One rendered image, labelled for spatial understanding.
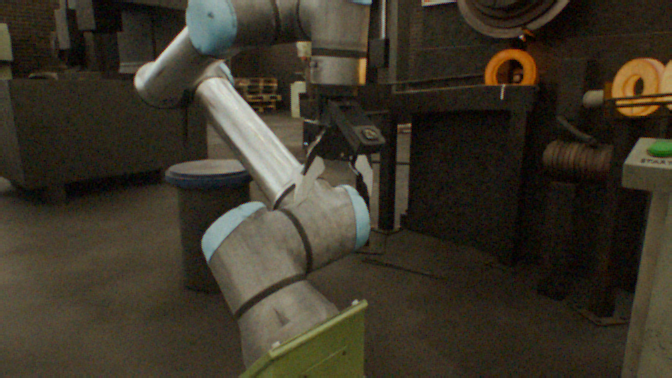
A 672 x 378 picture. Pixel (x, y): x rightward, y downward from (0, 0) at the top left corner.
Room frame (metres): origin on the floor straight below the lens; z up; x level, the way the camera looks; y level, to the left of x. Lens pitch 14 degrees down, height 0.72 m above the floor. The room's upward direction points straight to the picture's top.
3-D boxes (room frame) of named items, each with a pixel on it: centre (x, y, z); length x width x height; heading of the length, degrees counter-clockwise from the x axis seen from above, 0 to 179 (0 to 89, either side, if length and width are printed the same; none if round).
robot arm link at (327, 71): (0.74, 0.00, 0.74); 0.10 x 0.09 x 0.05; 121
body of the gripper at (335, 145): (0.75, 0.01, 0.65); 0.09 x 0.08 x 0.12; 31
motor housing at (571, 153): (1.38, -0.79, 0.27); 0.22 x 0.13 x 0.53; 46
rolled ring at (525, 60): (1.72, -0.66, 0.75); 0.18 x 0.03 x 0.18; 46
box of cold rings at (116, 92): (3.15, 1.79, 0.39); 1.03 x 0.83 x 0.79; 140
